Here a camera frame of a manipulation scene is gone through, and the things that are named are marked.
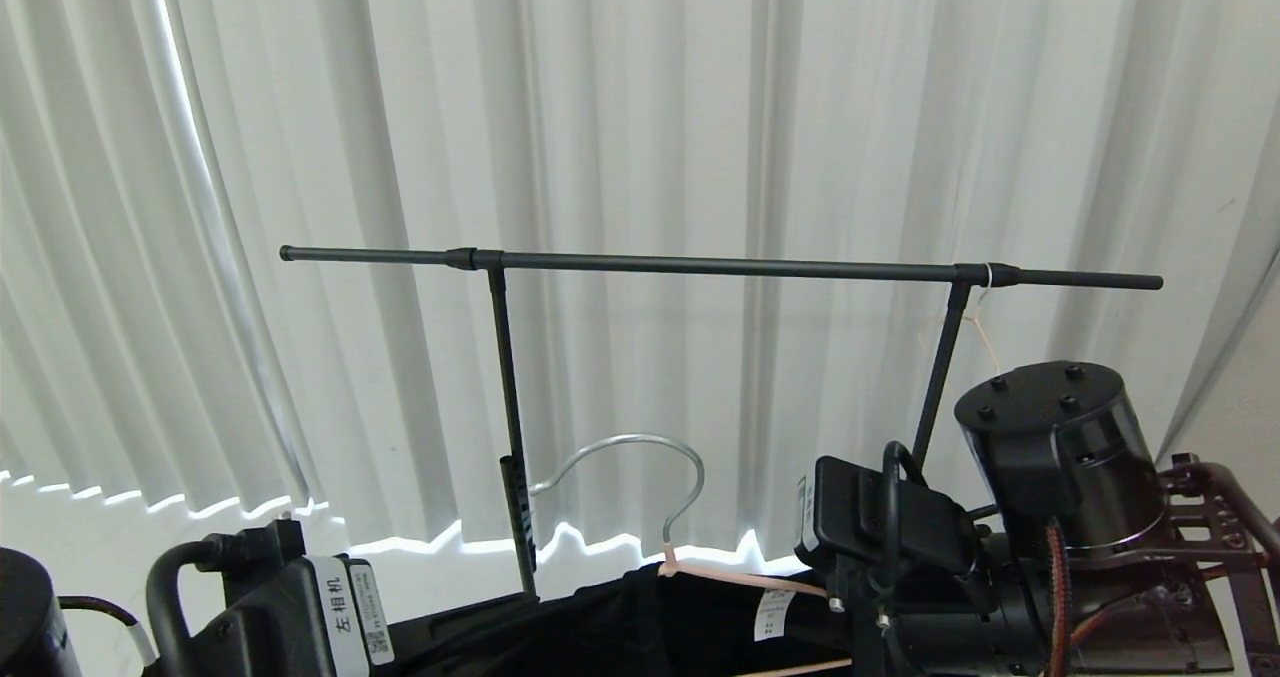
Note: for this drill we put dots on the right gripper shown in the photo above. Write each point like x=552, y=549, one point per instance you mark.
x=960, y=627

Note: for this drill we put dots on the pink clothes hanger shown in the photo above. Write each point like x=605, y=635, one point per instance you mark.
x=668, y=560
x=988, y=342

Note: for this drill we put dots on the black T-shirt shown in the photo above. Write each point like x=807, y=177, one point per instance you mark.
x=600, y=637

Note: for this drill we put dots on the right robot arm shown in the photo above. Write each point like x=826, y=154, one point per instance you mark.
x=1060, y=447

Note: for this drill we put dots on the black clothes rack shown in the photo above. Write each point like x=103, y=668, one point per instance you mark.
x=700, y=265

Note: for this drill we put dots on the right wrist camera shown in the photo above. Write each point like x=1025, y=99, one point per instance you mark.
x=880, y=517

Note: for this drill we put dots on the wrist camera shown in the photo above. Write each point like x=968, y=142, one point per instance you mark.
x=290, y=627
x=880, y=517

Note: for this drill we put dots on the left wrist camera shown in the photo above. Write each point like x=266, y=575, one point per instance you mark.
x=290, y=627

